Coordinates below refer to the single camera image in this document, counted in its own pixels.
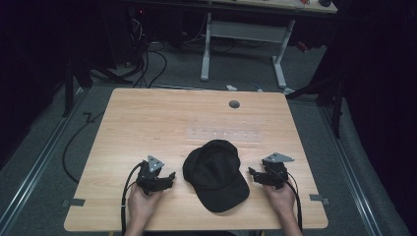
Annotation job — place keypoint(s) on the metal floor rail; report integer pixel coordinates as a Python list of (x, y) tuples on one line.
[(31, 177), (352, 177)]

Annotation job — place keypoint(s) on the black metal stand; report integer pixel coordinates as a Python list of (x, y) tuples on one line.
[(331, 98), (70, 82)]

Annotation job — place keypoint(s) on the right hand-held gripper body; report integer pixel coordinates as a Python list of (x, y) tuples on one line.
[(275, 170)]

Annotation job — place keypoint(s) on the white-legged desk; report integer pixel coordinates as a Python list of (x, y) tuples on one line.
[(246, 31)]

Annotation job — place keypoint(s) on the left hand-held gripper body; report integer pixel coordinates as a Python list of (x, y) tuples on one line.
[(149, 173)]

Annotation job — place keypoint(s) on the person's right hand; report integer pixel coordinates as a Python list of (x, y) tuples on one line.
[(280, 200)]

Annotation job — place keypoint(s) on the grey tape piece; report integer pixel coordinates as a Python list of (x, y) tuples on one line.
[(73, 202), (318, 198)]

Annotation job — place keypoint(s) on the grey round table grommet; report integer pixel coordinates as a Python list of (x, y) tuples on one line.
[(234, 104)]

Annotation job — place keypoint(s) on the person's left hand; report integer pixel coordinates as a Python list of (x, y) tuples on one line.
[(141, 203)]

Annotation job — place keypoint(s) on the black baseball cap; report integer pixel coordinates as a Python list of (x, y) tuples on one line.
[(214, 173)]

